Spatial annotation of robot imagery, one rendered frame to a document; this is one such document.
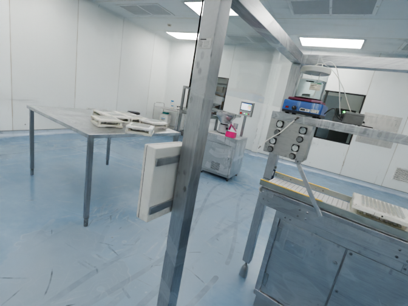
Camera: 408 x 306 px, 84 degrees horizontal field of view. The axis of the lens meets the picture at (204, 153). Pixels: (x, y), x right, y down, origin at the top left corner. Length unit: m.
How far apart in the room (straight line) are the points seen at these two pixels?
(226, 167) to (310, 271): 2.63
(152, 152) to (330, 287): 1.24
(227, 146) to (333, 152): 3.28
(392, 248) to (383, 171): 5.21
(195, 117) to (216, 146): 3.19
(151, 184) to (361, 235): 1.03
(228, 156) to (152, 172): 3.17
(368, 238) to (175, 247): 0.91
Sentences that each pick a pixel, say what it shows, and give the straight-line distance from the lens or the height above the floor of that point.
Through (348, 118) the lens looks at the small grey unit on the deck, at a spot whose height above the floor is 1.36.
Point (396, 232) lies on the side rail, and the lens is 1.36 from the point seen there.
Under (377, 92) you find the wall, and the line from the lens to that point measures 6.43.
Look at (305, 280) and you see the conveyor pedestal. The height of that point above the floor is 0.42.
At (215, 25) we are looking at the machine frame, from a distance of 0.75.
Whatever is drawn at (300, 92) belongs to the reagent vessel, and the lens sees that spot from 1.36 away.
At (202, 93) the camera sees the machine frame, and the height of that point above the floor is 1.34.
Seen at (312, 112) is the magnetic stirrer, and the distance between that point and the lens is 1.30.
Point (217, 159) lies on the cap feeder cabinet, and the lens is 3.94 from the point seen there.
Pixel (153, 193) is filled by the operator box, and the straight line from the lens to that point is 0.77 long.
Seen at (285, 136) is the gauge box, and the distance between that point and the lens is 1.28.
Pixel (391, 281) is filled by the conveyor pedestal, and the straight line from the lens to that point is 1.52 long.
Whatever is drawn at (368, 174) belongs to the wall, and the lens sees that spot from 6.53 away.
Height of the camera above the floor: 1.33
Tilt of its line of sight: 14 degrees down
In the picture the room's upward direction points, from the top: 10 degrees clockwise
